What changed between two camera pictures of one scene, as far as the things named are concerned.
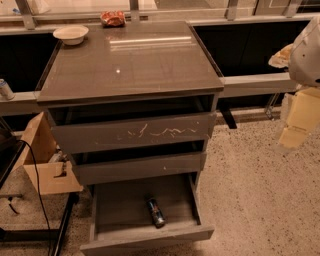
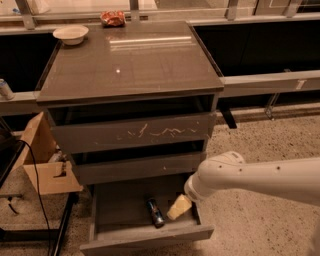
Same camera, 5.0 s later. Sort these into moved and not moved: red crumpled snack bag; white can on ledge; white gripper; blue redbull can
Moved: white gripper
Not moved: blue redbull can; white can on ledge; red crumpled snack bag
